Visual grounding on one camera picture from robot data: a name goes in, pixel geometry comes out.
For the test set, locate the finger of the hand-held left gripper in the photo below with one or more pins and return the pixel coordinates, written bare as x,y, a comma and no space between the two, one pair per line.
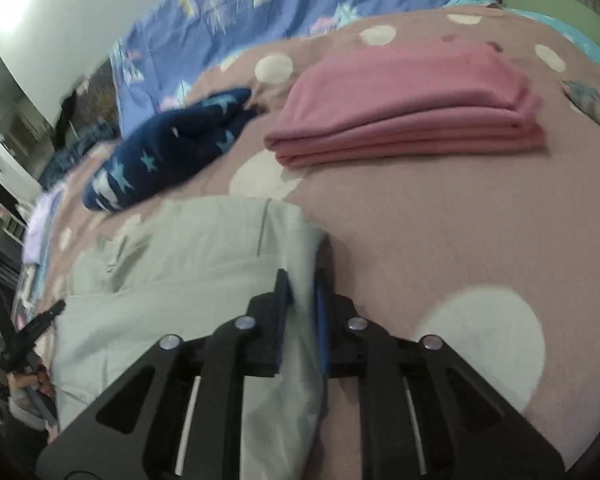
40,322

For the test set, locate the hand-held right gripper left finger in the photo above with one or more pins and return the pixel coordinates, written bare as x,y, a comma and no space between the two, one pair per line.
281,322

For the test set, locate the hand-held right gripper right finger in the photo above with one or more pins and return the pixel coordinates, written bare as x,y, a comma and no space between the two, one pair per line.
322,332

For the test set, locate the pale green small shirt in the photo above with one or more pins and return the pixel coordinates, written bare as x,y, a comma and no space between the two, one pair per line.
180,270

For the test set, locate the folded pink clothes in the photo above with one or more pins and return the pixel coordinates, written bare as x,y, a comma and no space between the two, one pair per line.
405,95

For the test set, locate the lavender cloth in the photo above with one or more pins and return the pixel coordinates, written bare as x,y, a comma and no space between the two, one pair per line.
40,225

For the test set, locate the pink polka dot blanket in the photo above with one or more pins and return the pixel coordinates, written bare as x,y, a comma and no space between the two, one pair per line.
430,230

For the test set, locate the folded navy star garment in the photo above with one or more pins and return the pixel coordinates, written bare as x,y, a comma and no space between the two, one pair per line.
165,155

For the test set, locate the dark cloth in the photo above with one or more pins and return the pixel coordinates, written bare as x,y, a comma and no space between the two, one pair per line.
85,120

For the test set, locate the patterned floral cloth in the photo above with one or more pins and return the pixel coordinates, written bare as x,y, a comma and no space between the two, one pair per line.
595,105

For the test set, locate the green pillow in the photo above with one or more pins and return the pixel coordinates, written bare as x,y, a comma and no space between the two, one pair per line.
545,0

